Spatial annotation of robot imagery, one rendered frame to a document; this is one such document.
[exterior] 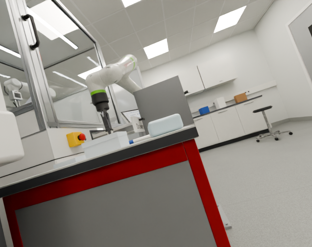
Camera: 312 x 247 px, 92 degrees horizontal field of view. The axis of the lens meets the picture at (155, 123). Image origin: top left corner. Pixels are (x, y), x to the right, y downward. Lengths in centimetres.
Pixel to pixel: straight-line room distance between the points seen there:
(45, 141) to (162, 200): 61
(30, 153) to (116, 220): 58
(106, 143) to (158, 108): 73
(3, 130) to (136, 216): 33
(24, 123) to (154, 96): 78
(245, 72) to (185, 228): 498
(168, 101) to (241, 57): 434
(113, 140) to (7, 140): 24
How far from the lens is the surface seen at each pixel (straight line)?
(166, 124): 41
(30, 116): 91
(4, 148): 39
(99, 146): 52
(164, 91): 118
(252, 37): 567
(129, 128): 100
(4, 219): 110
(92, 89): 97
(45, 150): 85
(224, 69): 469
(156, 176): 39
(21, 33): 106
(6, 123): 41
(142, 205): 42
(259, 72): 535
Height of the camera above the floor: 76
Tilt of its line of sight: 4 degrees up
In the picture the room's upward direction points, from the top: 18 degrees counter-clockwise
